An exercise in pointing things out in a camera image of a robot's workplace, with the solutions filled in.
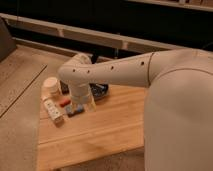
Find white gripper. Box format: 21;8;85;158
68;79;96;111

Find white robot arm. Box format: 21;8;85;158
58;48;213;171

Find dark blue bowl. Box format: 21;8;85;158
90;84;109;100

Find white cylindrical cup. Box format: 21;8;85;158
43;77;60;96

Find black table leg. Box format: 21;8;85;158
91;51;100;64

